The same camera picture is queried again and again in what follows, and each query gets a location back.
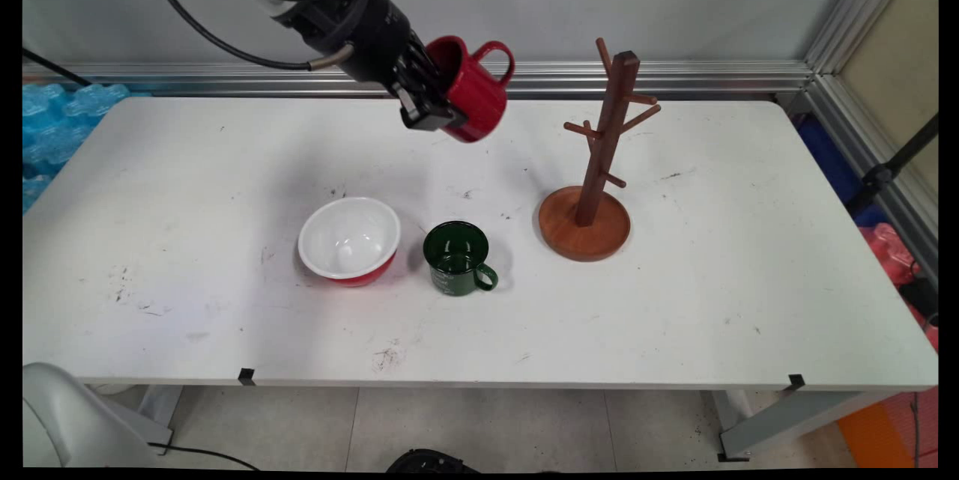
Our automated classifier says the grey robot base cover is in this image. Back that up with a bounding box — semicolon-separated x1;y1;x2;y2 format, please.
22;362;173;468

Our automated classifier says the blue plastic bag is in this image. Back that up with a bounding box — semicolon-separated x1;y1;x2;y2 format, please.
796;117;889;228

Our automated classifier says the black floor cable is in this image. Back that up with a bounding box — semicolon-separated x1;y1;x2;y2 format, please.
150;443;259;472

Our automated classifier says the short aluminium frame rail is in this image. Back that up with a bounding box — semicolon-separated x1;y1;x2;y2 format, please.
805;74;939;286

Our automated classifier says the red ceramic mug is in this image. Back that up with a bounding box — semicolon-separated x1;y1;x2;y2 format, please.
423;35;516;144

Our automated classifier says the red plastic bag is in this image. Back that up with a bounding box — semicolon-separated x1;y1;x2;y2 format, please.
858;223;939;350

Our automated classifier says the brown wooden mug tree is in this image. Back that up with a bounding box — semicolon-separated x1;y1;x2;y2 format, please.
538;37;663;264

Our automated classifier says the wide grey table leg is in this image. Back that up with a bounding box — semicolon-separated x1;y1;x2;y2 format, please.
704;389;896;462

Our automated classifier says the black cable brass connector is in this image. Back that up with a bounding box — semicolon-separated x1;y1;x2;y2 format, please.
135;0;354;71

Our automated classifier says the black round floor object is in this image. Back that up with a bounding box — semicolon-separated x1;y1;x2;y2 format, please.
386;449;480;473

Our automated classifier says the black wall cable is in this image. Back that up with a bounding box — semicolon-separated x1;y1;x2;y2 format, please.
22;47;94;88

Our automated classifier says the aluminium frame post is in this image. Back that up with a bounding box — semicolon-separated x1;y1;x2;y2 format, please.
803;0;924;76

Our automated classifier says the slim grey table leg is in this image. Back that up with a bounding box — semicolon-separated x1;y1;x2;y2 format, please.
135;386;184;428

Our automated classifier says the blue bubble wrap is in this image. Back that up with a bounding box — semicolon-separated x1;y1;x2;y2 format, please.
22;83;151;215

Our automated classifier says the red bowl white inside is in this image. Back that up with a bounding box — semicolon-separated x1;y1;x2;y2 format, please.
297;196;402;288

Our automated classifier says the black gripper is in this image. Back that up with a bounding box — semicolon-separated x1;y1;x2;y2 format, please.
273;0;465;130

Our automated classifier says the orange sheet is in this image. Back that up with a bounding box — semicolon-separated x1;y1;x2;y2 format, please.
835;386;939;470

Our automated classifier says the dark green enamel mug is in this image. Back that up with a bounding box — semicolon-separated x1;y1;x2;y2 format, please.
423;220;500;297

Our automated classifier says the black tripod leg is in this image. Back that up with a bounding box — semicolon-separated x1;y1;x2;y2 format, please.
845;115;939;217

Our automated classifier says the long aluminium frame rail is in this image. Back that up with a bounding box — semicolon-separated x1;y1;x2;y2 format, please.
22;61;814;100

